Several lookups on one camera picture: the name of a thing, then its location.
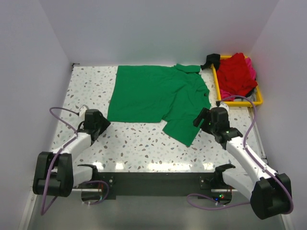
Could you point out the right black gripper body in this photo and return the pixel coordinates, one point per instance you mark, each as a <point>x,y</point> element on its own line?
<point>208,126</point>

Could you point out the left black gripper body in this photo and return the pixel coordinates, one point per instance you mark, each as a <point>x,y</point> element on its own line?
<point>102,124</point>

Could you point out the green t shirt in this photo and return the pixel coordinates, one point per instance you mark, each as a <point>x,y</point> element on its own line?
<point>151,94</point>

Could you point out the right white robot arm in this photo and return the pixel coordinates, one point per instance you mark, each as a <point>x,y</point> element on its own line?
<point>269,193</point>

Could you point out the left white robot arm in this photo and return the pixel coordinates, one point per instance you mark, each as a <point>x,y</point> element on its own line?
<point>55,171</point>

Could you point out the grey garment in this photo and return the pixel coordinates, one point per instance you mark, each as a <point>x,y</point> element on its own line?
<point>252,95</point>

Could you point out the yellow plastic bin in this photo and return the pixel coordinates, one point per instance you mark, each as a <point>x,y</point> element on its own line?
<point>234,78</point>

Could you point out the red t shirt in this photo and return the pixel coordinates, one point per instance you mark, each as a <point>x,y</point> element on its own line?
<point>235,74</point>

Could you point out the black garment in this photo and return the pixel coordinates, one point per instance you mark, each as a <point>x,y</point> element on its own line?
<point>212,59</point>

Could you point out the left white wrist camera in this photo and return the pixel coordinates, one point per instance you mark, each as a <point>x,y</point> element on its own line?
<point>82,111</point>

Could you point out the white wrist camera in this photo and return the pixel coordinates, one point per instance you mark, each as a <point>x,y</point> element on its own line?
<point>222,104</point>
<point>82,111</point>

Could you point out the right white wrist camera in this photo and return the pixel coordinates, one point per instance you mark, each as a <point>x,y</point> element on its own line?
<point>222,104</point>

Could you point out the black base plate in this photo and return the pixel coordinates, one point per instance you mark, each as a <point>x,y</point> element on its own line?
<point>154,184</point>

